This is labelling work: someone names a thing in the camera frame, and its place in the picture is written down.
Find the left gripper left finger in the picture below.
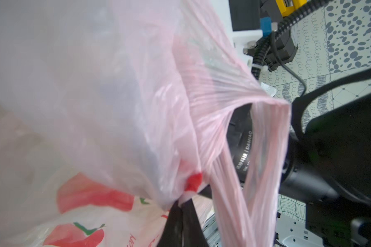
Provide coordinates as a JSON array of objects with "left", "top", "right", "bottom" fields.
[{"left": 157, "top": 201, "right": 183, "bottom": 247}]

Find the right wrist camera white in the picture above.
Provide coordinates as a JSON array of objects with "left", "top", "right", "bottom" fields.
[{"left": 210, "top": 0, "right": 272, "bottom": 67}]

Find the black toolbox yellow handle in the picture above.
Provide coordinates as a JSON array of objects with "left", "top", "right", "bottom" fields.
[{"left": 259, "top": 0, "right": 308, "bottom": 72}]

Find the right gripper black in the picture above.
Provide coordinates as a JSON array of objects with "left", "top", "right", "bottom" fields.
[{"left": 227, "top": 105, "right": 337, "bottom": 202}]

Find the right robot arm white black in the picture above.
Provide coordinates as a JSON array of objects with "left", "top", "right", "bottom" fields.
[{"left": 276, "top": 68, "right": 371, "bottom": 247}]

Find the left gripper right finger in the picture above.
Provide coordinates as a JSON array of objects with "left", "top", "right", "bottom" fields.
[{"left": 182, "top": 199, "right": 209, "bottom": 247}]

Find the pink plastic bag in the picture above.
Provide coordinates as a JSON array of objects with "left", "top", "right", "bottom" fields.
[{"left": 0, "top": 1, "right": 291, "bottom": 247}]

